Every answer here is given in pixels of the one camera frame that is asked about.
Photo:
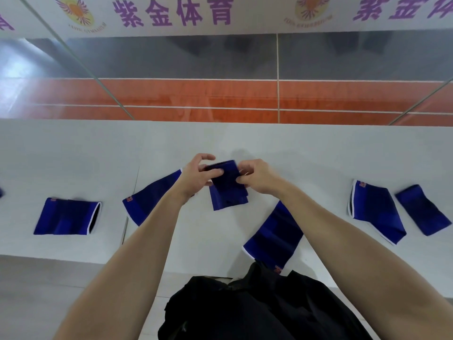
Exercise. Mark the person's black garment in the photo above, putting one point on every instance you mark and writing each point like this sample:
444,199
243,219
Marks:
262,308

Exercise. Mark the white banner purple lettering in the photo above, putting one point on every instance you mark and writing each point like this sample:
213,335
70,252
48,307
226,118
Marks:
247,14

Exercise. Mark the person's left thumb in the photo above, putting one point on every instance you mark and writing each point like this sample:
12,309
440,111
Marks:
214,173

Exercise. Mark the blue elastic sleeve white trim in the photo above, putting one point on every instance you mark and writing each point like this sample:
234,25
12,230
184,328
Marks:
148,200
274,237
377,210
67,217

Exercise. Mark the person's right forearm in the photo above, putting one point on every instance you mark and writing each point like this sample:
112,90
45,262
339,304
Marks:
354,258

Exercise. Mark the person's left forearm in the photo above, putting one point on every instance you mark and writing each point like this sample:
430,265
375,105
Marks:
134,265

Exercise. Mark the person's right thumb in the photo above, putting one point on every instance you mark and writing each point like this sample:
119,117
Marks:
244,179

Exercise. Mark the blue elastic wrist sleeve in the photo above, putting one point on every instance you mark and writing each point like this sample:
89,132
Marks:
423,210
228,192

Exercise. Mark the person's left hand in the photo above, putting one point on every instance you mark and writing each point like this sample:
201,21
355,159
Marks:
193,178

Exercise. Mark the person's right hand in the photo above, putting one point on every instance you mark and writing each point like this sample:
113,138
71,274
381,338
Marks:
262,177

